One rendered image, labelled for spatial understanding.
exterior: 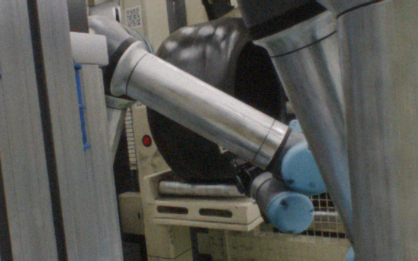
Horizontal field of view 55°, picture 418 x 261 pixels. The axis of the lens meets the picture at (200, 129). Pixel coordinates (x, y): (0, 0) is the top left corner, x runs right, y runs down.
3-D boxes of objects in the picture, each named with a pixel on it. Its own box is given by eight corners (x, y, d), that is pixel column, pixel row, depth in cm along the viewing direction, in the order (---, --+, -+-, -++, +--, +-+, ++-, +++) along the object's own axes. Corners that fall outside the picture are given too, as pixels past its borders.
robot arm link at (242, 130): (53, -12, 59) (359, 148, 54) (86, 6, 70) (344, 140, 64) (22, 59, 61) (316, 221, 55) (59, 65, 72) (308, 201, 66)
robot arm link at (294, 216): (324, 196, 69) (308, 243, 70) (299, 178, 79) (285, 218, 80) (283, 185, 67) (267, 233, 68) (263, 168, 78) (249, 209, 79)
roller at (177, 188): (165, 181, 143) (164, 194, 142) (157, 180, 139) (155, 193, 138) (255, 183, 124) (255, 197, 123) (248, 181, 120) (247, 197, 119)
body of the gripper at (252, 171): (256, 146, 94) (273, 159, 83) (270, 178, 96) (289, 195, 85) (227, 161, 94) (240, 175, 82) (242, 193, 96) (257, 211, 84)
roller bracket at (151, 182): (145, 205, 137) (142, 176, 136) (207, 180, 170) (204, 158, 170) (153, 205, 135) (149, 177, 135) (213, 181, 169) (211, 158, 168)
